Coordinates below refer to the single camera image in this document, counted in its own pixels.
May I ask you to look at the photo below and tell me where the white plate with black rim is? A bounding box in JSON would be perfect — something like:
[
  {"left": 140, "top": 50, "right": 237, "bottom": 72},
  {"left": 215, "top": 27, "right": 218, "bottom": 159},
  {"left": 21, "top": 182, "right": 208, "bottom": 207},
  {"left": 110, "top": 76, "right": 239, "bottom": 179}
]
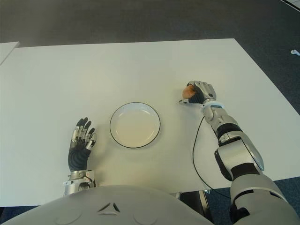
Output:
[{"left": 109, "top": 101, "right": 162, "bottom": 149}]

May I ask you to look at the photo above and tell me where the reddish yellow apple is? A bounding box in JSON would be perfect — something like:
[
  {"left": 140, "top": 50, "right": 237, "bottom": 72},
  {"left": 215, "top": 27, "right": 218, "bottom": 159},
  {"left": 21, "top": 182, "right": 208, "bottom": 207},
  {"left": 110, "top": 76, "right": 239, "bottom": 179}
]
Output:
[{"left": 182, "top": 85, "right": 196, "bottom": 98}]

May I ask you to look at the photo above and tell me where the thin black cable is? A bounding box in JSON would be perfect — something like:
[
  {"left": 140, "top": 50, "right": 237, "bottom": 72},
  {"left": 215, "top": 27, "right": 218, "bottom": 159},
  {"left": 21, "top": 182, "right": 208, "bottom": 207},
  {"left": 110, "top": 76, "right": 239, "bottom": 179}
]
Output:
[{"left": 192, "top": 116, "right": 232, "bottom": 195}]

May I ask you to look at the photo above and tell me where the silver left robot forearm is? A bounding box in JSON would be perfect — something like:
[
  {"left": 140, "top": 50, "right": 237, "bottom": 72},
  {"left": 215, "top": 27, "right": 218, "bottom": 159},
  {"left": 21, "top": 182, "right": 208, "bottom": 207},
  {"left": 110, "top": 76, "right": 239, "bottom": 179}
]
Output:
[{"left": 62, "top": 170, "right": 97, "bottom": 195}]

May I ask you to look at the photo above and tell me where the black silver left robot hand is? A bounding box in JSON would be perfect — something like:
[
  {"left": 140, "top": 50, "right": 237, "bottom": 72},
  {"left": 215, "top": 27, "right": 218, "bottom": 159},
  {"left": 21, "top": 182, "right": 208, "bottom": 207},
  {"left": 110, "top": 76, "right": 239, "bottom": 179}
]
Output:
[{"left": 67, "top": 117, "right": 98, "bottom": 173}]

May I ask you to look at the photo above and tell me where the black table leg frame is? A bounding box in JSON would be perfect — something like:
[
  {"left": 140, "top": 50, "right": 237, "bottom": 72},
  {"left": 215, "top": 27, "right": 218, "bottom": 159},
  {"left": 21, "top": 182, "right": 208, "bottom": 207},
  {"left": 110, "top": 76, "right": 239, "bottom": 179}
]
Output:
[{"left": 172, "top": 190, "right": 213, "bottom": 215}]

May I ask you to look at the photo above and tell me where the grey robot torso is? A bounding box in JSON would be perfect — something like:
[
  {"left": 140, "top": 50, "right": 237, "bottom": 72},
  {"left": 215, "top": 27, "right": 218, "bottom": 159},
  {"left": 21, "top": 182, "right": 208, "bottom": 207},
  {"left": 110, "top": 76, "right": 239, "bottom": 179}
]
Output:
[{"left": 0, "top": 184, "right": 220, "bottom": 225}]

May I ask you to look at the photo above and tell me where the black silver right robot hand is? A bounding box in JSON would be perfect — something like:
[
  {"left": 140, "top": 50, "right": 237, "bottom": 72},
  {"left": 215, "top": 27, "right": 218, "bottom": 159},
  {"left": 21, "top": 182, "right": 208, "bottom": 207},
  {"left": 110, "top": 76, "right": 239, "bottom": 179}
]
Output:
[{"left": 179, "top": 80, "right": 216, "bottom": 105}]

